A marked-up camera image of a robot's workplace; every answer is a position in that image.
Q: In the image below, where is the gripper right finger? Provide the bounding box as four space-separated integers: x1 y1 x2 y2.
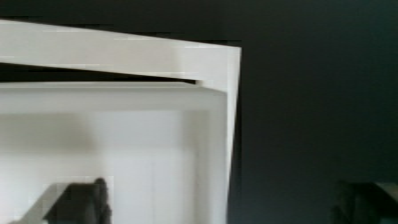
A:
331 181 398 224

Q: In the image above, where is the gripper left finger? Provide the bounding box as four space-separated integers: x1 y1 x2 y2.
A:
18 178 113 224

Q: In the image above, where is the white drawer cabinet box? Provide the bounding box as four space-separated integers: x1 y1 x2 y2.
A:
0 19 242 224

